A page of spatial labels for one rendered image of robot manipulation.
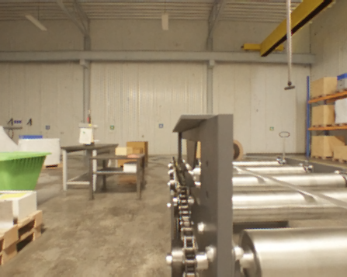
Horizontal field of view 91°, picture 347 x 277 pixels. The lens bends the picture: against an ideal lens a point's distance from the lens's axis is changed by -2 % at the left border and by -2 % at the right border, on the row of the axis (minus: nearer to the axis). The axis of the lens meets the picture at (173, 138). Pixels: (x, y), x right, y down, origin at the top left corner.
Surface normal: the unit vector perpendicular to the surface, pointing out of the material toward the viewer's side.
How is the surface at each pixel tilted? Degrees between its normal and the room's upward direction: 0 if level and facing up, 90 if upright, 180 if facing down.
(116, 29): 90
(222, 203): 90
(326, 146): 90
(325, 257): 59
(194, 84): 90
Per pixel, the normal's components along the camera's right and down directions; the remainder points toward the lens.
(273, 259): 0.02, -0.51
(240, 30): 0.02, 0.01
